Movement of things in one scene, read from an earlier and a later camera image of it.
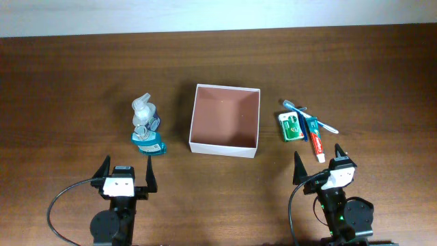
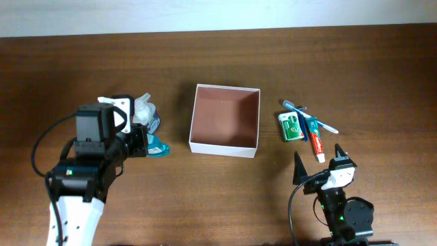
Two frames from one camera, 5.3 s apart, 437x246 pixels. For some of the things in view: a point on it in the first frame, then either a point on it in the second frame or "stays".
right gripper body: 314,185 stays
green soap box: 291,126 stays
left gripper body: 140,193 -> 134,142
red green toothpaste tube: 316,139 stays
